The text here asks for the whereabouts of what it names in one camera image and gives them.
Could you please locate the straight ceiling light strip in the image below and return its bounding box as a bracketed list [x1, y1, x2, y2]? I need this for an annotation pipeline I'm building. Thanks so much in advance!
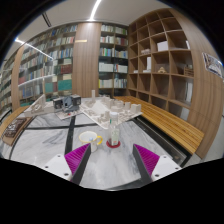
[89, 0, 103, 22]

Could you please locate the curved wooden slat bench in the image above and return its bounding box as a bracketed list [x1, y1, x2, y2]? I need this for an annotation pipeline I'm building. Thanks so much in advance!
[0, 95, 206, 160]

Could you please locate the white building model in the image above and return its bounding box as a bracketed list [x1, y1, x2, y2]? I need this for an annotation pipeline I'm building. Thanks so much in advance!
[23, 93, 56, 118]

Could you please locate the wide wooden bookshelf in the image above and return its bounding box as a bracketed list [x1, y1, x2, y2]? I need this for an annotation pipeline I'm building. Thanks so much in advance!
[17, 24, 74, 105]

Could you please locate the wall poster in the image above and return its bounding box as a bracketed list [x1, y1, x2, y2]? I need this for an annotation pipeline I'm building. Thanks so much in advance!
[201, 51, 224, 80]

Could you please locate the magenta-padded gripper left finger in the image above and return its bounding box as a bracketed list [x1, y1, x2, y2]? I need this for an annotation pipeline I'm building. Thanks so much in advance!
[43, 143, 93, 186]

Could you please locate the dark grey building model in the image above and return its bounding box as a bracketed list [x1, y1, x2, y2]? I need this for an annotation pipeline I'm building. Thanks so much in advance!
[52, 94, 83, 121]

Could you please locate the clear plastic drink bottle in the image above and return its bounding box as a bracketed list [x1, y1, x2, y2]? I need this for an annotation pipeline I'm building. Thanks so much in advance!
[107, 111, 121, 148]

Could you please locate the shaded wooden bookshelf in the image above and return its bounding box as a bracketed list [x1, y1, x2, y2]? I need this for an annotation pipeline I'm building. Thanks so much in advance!
[0, 58, 14, 116]

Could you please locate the wooden cubby shelf unit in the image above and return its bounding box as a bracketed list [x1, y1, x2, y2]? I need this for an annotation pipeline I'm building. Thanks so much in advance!
[126, 8, 202, 122]

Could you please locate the white city block model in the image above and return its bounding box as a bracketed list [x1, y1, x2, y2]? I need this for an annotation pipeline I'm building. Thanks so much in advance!
[79, 89, 144, 131]

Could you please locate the flat round red coaster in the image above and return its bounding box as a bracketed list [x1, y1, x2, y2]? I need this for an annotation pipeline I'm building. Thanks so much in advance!
[105, 139, 122, 150]

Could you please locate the narrow wooden bookshelf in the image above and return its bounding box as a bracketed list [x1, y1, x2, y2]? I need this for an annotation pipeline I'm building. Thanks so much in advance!
[98, 23, 130, 99]

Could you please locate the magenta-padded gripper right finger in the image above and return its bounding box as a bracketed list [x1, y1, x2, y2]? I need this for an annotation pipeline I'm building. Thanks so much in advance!
[132, 143, 183, 186]

